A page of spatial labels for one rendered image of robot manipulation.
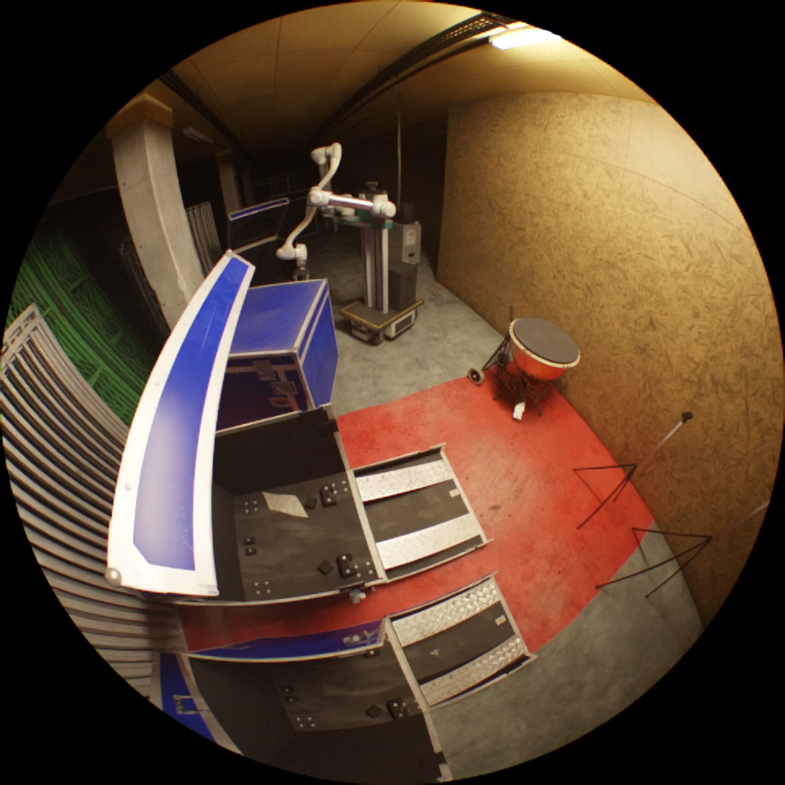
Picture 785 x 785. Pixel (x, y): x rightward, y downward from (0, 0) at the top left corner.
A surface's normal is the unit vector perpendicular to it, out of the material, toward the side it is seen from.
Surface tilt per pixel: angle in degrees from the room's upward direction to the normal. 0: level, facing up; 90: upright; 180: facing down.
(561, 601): 0
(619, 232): 90
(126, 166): 90
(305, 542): 0
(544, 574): 0
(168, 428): 48
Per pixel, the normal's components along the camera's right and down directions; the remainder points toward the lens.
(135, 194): 0.39, 0.69
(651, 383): -0.92, 0.29
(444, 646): 0.03, -0.67
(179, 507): 0.71, -0.62
